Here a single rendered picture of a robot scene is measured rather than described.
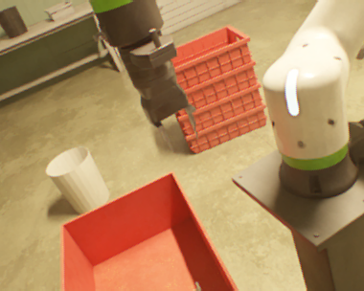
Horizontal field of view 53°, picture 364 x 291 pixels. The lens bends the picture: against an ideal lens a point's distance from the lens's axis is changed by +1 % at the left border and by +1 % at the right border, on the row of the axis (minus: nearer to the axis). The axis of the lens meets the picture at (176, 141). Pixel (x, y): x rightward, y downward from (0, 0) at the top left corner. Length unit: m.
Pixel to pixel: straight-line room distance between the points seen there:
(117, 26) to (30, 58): 5.07
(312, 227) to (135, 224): 0.73
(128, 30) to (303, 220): 0.44
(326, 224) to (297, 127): 0.18
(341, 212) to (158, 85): 0.39
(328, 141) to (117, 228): 0.81
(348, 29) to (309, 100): 0.18
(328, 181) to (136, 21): 0.44
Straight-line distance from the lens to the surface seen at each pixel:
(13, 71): 5.66
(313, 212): 0.72
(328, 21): 0.75
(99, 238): 1.29
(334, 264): 0.89
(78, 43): 5.55
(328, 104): 0.64
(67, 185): 2.42
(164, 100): 0.60
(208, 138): 2.54
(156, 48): 0.51
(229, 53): 2.36
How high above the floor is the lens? 1.44
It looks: 30 degrees down
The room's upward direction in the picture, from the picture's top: 23 degrees counter-clockwise
